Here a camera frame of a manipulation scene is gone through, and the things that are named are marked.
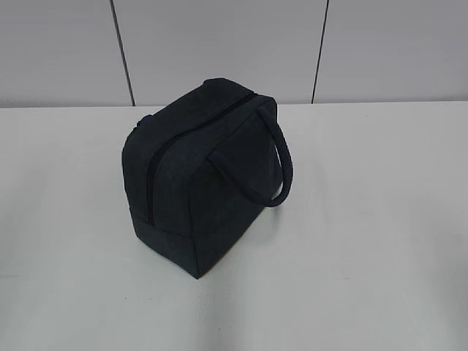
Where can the dark blue lunch bag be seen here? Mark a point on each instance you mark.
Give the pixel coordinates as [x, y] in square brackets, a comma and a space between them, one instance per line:
[202, 169]

